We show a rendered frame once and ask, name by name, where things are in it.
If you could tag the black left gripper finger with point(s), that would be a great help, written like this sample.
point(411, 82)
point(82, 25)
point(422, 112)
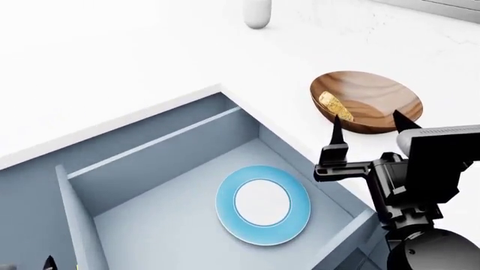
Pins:
point(49, 260)

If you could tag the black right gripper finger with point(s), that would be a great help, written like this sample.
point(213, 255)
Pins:
point(335, 152)
point(404, 122)

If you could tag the golden granola bar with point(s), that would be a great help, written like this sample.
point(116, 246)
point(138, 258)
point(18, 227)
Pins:
point(335, 106)

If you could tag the brown wooden bowl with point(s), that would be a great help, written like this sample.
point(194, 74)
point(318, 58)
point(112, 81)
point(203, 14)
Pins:
point(375, 95)

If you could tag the gray open drawer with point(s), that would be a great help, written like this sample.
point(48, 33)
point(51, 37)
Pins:
point(161, 222)

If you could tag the blue-rimmed white plate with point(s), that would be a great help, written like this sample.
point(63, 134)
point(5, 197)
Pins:
point(262, 204)

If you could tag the white rounded cylinder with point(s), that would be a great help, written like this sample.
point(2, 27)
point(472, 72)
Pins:
point(256, 12)

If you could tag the gray and black wrist camera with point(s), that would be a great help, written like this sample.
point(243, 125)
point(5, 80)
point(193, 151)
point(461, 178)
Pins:
point(438, 157)

